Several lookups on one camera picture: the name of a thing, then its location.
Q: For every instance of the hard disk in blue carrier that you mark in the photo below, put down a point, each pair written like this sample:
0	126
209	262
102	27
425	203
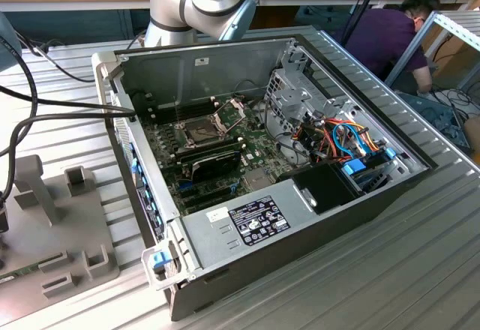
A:
354	167

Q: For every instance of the green RAM stick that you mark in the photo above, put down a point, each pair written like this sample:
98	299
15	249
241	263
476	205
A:
18	272

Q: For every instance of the blue expansion slot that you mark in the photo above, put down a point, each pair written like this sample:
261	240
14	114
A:
185	185

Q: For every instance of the large brown cardboard box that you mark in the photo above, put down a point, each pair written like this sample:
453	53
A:
450	56

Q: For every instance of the green motherboard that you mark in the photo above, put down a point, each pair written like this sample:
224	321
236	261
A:
262	150

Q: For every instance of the black graphics card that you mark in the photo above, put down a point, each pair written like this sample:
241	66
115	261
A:
213	167

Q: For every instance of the blue plastic case latch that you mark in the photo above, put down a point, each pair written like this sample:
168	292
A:
158	260

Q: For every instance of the black RAM slot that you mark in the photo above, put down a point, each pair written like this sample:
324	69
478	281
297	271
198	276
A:
208	151
195	157
180	104
184	111
182	107
206	147
204	144
186	115

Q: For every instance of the aluminium profile frame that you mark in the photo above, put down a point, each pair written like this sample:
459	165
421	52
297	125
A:
455	26

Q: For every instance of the square CPU socket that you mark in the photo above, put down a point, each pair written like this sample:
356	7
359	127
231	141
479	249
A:
200	133

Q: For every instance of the grey chipset heatsink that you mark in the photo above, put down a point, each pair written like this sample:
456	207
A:
257	180

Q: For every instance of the person in purple shirt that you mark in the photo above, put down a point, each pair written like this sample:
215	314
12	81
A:
378	37

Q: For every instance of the black expansion slot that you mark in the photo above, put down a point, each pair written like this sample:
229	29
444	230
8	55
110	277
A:
206	192
208	201

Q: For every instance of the grey parts rack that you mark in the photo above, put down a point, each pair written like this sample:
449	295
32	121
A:
37	232

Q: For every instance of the open black PC case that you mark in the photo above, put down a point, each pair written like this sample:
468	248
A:
300	255

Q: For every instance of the silver power supply unit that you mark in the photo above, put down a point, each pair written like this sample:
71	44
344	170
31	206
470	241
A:
217	240

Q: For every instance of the thin metal locking lever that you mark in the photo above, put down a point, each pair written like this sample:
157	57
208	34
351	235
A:
176	110

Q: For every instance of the silver metal disk bay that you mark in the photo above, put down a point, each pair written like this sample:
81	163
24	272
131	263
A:
290	97

